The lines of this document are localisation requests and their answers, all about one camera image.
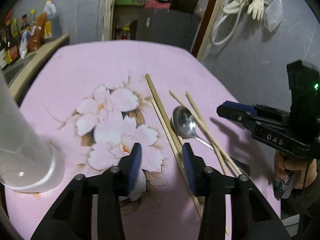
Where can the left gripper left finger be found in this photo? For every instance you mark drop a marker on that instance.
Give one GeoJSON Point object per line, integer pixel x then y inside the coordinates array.
{"type": "Point", "coordinates": [70, 217]}

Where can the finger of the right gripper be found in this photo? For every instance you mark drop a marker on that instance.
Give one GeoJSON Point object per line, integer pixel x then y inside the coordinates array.
{"type": "Point", "coordinates": [265, 112]}
{"type": "Point", "coordinates": [244, 114]}

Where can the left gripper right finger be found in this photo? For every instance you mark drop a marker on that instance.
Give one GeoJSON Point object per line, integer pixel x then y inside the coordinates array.
{"type": "Point", "coordinates": [252, 215]}

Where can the wooden chopstick two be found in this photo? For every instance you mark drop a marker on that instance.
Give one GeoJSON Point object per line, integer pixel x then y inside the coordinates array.
{"type": "Point", "coordinates": [177, 156]}

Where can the wooden chopstick three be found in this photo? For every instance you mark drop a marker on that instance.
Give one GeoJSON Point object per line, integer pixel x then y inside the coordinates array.
{"type": "Point", "coordinates": [184, 105]}

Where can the wooden chopstick four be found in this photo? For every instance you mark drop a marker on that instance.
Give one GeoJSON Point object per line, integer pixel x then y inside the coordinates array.
{"type": "Point", "coordinates": [207, 132]}

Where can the wooden chopstick one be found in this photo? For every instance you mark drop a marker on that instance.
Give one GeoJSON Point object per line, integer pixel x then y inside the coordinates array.
{"type": "Point", "coordinates": [163, 113]}

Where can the person's right hand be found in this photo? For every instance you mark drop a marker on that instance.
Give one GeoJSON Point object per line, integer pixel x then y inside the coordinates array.
{"type": "Point", "coordinates": [282, 167]}

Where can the steel spoon on table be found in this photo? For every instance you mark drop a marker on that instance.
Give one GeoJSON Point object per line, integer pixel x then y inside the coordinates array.
{"type": "Point", "coordinates": [184, 125]}

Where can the white utensil holder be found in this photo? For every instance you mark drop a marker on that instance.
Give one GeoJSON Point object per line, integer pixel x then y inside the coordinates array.
{"type": "Point", "coordinates": [29, 164]}

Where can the clear plastic bag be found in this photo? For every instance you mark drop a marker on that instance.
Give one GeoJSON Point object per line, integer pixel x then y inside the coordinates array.
{"type": "Point", "coordinates": [273, 15]}

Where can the cream rubber gloves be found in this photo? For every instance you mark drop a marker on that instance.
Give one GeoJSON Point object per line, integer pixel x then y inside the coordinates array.
{"type": "Point", "coordinates": [255, 8]}

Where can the dark grey cabinet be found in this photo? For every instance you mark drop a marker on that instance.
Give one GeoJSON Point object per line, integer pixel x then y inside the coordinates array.
{"type": "Point", "coordinates": [168, 27]}

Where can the pink floral tablecloth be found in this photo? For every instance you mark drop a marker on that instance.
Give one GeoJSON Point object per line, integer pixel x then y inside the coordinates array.
{"type": "Point", "coordinates": [93, 102]}

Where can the black monitor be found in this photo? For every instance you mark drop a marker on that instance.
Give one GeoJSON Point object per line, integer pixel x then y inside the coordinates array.
{"type": "Point", "coordinates": [185, 6]}

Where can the orange snack bag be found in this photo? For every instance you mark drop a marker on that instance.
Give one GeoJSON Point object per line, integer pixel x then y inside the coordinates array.
{"type": "Point", "coordinates": [37, 32]}

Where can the white oil jug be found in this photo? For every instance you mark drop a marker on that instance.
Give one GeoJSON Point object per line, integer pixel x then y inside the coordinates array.
{"type": "Point", "coordinates": [50, 10]}

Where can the dark wine bottle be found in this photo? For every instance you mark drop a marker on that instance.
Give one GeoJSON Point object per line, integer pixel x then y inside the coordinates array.
{"type": "Point", "coordinates": [3, 60]}

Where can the soy sauce bottle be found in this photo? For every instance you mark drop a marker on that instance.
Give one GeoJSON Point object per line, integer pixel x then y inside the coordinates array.
{"type": "Point", "coordinates": [11, 50]}

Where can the wooden door frame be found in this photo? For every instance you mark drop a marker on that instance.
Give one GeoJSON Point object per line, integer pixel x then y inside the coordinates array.
{"type": "Point", "coordinates": [202, 40]}

